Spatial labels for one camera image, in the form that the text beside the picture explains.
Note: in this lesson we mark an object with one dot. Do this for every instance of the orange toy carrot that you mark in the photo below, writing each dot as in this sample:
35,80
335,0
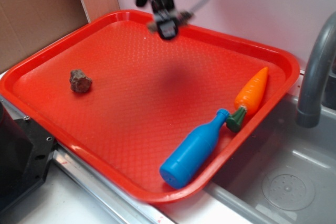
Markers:
248,100

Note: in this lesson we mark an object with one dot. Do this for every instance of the brown wood chip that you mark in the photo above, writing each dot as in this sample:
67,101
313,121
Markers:
182,20

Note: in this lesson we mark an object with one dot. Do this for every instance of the grey toy sink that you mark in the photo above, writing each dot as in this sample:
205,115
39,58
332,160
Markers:
282,173

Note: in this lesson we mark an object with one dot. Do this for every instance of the red plastic tray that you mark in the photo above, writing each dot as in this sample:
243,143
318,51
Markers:
146,96

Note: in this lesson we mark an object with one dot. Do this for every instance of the grey faucet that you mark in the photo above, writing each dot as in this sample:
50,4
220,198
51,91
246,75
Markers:
318,85

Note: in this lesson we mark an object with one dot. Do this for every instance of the metal table edge rail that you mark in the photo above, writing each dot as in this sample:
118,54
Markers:
74,193

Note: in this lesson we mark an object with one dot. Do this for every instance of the brown cardboard panel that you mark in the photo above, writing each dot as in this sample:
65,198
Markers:
28,26

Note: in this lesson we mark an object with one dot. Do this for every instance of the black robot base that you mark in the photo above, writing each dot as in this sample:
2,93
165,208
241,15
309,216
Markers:
26,152

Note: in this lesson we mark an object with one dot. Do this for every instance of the brown rock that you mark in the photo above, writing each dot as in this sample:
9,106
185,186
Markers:
79,82

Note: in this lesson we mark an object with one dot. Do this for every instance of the blue toy bottle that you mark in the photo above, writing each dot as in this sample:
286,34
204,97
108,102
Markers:
179,168

